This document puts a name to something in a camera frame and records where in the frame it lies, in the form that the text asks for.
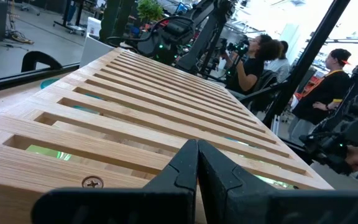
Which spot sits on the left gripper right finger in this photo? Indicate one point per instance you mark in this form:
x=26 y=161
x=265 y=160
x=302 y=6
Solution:
x=244 y=202

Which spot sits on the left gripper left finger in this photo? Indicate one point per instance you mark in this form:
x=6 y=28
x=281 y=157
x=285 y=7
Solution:
x=166 y=199

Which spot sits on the green translucent plastic plate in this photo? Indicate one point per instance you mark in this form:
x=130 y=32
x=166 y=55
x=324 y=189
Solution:
x=275 y=182
x=48 y=152

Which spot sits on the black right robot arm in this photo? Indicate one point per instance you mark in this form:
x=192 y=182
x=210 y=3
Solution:
x=204 y=37

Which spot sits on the wooden slatted shelf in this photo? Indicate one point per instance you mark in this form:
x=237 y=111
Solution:
x=141 y=124

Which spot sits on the leafy green plant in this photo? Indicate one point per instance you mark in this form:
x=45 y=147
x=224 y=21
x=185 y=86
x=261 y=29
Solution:
x=149 y=9

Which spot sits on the green cactus plant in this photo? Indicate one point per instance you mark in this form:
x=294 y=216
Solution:
x=117 y=18

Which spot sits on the blue plate with wavy mark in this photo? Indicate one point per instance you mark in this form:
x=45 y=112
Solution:
x=236 y=141

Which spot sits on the white planter pot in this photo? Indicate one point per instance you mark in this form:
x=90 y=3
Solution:
x=95 y=51

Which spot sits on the white box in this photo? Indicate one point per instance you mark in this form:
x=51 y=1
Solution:
x=94 y=26

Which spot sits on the person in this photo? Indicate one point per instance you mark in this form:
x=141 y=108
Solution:
x=325 y=93
x=253 y=71
x=280 y=65

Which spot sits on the black wheeled cart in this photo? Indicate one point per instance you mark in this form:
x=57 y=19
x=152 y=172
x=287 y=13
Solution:
x=71 y=18

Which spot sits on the black handheld control gripper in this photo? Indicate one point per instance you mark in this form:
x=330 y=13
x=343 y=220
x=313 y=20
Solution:
x=328 y=149

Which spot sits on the black office chair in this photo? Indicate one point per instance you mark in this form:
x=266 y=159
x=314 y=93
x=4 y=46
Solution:
x=266 y=84

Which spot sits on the blue translucent plastic plate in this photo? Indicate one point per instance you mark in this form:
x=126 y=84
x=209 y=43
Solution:
x=50 y=83

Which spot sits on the black curved chair back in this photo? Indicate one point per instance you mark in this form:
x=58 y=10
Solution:
x=40 y=59

